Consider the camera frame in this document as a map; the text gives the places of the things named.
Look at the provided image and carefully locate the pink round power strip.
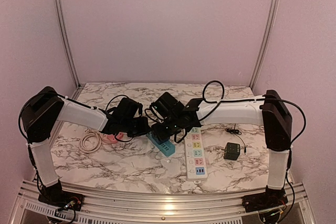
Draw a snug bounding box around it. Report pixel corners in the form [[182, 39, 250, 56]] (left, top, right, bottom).
[[101, 132, 124, 144]]

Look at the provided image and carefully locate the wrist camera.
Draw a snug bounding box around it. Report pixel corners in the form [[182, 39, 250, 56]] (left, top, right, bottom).
[[150, 92, 184, 119], [112, 98, 143, 121]]

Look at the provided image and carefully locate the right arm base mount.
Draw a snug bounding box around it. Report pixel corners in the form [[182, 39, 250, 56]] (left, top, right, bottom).
[[242, 193, 288, 212]]

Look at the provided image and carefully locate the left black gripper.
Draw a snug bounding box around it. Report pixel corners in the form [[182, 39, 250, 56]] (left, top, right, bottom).
[[121, 118, 150, 139]]

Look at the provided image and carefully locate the right aluminium frame post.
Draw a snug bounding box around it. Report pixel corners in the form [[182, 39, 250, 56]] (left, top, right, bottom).
[[249, 0, 280, 90]]

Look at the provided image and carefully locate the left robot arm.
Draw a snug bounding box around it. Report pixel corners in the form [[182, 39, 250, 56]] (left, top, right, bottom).
[[18, 86, 150, 206]]

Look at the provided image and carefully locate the left aluminium frame post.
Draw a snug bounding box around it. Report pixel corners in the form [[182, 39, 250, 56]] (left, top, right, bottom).
[[54, 0, 81, 89]]

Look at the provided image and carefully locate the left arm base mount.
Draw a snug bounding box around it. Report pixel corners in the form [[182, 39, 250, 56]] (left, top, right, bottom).
[[38, 191, 84, 211]]

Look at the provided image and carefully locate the coiled white cable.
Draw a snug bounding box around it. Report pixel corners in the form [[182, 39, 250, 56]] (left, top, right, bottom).
[[79, 132, 102, 153]]

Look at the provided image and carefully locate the teal power strip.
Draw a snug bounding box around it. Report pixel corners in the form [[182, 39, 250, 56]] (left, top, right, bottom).
[[146, 133, 175, 157]]

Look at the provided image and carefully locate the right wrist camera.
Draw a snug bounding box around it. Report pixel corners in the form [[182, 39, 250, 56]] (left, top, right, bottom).
[[150, 92, 184, 119]]

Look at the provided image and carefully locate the aluminium frame post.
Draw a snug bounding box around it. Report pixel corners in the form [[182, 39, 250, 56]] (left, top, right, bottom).
[[249, 0, 280, 90], [54, 0, 81, 89]]

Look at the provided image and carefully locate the front aluminium rail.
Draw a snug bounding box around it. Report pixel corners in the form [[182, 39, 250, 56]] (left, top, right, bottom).
[[3, 180, 317, 223]]

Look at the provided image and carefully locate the thin black cable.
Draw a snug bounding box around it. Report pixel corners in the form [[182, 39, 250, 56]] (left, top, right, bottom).
[[225, 124, 247, 154]]

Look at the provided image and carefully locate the dark green cube socket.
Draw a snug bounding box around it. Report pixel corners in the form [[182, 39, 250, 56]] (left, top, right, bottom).
[[224, 142, 240, 161]]

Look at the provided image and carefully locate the white long power strip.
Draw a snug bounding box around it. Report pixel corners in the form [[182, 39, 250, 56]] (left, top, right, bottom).
[[184, 127, 208, 183]]

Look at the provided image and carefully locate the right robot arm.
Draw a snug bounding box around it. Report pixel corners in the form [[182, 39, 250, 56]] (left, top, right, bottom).
[[151, 90, 292, 207]]

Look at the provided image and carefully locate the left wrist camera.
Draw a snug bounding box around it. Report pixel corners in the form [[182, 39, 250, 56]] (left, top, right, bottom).
[[112, 98, 143, 121]]

